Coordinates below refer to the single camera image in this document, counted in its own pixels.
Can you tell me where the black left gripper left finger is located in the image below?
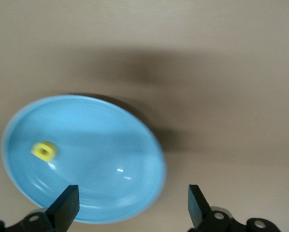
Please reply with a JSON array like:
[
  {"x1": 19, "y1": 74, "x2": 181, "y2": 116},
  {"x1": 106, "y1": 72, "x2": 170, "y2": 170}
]
[{"x1": 0, "y1": 185, "x2": 79, "y2": 232}]

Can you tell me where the yellow foam letter d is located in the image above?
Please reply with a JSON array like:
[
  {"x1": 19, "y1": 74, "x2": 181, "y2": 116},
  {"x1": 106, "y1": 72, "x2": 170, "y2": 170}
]
[{"x1": 30, "y1": 139, "x2": 60, "y2": 162}]

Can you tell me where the blue plate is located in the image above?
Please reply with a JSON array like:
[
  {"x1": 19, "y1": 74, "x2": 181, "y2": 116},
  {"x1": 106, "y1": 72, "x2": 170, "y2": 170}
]
[{"x1": 0, "y1": 94, "x2": 167, "y2": 224}]

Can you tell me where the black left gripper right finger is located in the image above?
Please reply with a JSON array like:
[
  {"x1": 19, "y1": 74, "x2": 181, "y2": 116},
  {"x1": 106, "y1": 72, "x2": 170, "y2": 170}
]
[{"x1": 188, "y1": 185, "x2": 280, "y2": 232}]

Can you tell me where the brown table cover sheet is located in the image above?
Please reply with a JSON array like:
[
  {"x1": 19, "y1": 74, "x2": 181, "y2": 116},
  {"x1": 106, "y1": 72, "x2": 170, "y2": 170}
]
[{"x1": 0, "y1": 0, "x2": 289, "y2": 232}]

